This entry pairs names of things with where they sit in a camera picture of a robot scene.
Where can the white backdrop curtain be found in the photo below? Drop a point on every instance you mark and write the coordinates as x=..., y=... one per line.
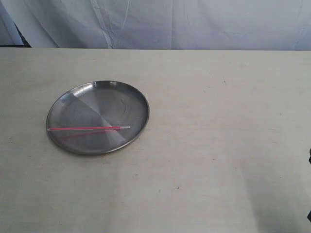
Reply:
x=164, y=24

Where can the pink plastic straw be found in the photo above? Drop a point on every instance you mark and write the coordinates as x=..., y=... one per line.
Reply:
x=89, y=128

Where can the round stainless steel plate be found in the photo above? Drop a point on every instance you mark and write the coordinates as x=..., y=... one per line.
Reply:
x=98, y=104

